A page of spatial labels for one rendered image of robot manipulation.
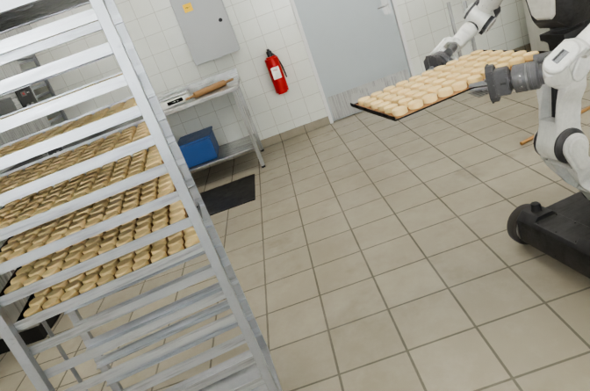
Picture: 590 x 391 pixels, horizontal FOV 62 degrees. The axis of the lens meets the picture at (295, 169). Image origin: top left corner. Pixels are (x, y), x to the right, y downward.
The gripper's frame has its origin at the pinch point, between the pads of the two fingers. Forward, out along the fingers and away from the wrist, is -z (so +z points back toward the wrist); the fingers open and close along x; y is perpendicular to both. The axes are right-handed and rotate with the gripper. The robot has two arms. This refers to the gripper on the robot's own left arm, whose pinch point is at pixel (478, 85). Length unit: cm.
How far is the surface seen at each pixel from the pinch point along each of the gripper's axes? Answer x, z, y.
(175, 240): -12, -86, 70
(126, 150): 23, -77, 79
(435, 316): -100, -39, -2
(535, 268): -100, -3, -39
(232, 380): -85, -104, 61
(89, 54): 50, -76, 77
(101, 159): 23, -82, 84
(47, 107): 41, -87, 88
